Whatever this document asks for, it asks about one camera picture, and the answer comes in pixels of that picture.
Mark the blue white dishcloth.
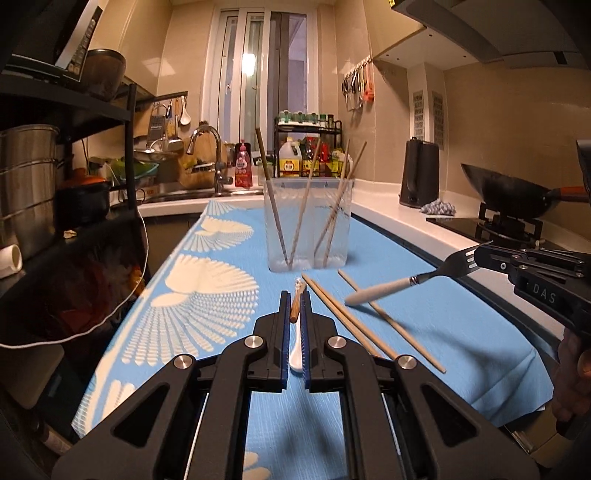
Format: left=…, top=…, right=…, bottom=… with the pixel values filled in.
left=419, top=199, right=457, bottom=217

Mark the black metal shelf rack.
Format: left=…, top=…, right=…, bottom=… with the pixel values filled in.
left=0, top=69, right=158, bottom=324

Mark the steel sink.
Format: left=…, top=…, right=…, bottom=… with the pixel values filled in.
left=139, top=185, right=259, bottom=205

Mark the range hood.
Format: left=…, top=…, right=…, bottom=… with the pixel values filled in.
left=373, top=0, right=591, bottom=71

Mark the row of spice jars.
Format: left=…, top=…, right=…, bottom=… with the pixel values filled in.
left=277, top=111, right=334, bottom=128

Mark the hanging orange utensil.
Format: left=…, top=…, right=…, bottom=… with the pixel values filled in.
left=362, top=60, right=376, bottom=102

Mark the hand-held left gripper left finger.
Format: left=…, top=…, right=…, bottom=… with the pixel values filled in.
left=51, top=291, right=291, bottom=480

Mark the pink dish soap bottle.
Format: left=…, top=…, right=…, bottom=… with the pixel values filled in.
left=235, top=141, right=254, bottom=189

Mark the clear plastic utensil holder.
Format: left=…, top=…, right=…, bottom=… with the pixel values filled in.
left=263, top=178, right=354, bottom=273

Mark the person's right hand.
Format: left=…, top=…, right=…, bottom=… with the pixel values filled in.
left=551, top=329, right=591, bottom=440

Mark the wide wall vent grille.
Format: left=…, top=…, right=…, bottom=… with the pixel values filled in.
left=431, top=90, right=447, bottom=151

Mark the microwave oven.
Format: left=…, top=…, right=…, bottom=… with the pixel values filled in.
left=0, top=0, right=105, bottom=87

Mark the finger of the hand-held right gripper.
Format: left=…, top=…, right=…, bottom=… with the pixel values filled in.
left=475, top=243, right=587, bottom=266
left=475, top=256, right=573, bottom=284

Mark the black burner grate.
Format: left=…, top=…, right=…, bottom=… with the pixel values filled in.
left=478, top=202, right=544, bottom=241

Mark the white roll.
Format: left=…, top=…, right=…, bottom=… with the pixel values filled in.
left=0, top=244, right=23, bottom=280

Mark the brown pot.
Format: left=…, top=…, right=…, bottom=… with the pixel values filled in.
left=83, top=48, right=127, bottom=102

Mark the white spoon wooden handle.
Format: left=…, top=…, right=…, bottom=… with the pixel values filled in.
left=288, top=277, right=309, bottom=374

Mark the black electric kettle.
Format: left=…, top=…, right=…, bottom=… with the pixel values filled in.
left=399, top=137, right=440, bottom=207

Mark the black condiment rack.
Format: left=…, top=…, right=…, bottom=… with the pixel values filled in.
left=274, top=117, right=345, bottom=179

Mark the hanging metal tool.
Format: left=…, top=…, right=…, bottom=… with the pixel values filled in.
left=341, top=68, right=363, bottom=112

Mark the grey handled metal fork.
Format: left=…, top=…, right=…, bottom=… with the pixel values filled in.
left=345, top=244, right=483, bottom=306

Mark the black pot with orange lid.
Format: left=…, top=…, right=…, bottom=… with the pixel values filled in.
left=55, top=168, right=112, bottom=227

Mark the dark plastic bag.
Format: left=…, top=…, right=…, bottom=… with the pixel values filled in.
left=28, top=222, right=148, bottom=343

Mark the row of sauce bottles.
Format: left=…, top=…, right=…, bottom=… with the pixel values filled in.
left=300, top=136, right=331, bottom=178

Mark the glass balcony door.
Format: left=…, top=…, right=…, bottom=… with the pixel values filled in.
left=205, top=7, right=319, bottom=178

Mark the steel stockpot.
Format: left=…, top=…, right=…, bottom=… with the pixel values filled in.
left=0, top=124, right=61, bottom=260

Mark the metal grater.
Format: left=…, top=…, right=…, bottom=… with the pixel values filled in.
left=148, top=104, right=168, bottom=139

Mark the narrow wall vent grille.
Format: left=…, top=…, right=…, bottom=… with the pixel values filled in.
left=412, top=90, right=426, bottom=139

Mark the green plastic basin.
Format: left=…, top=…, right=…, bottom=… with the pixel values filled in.
left=90, top=157, right=158, bottom=184

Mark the blue patterned table mat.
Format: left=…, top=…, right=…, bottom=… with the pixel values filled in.
left=71, top=198, right=548, bottom=480

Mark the black wok with red handle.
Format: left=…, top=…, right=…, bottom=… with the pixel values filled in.
left=460, top=163, right=589, bottom=220

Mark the white cable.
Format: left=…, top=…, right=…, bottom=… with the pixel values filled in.
left=0, top=161, right=149, bottom=350

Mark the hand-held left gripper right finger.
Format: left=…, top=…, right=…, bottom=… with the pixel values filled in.
left=300, top=291, right=541, bottom=480

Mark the yellow oil jug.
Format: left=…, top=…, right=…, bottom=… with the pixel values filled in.
left=279, top=137, right=301, bottom=178

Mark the chrome kitchen faucet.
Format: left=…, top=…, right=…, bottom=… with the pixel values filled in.
left=186, top=124, right=232, bottom=195

